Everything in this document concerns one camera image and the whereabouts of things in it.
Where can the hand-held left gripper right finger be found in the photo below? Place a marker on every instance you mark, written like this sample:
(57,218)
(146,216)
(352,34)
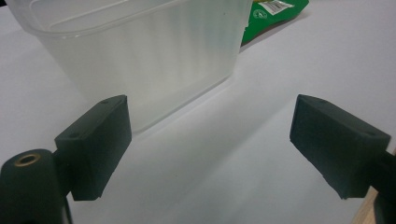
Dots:
(336,149)

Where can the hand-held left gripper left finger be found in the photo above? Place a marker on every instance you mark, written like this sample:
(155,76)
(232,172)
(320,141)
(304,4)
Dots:
(96,149)

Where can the translucent plastic container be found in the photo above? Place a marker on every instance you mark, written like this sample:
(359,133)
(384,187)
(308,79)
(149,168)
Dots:
(149,56)

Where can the green snack packet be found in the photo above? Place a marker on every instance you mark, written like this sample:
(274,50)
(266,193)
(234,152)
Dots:
(267,21)

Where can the wooden table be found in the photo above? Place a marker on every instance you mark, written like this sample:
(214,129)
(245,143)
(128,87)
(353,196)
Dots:
(364,213)

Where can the white table sheet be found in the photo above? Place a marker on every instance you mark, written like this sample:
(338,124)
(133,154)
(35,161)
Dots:
(218,171)

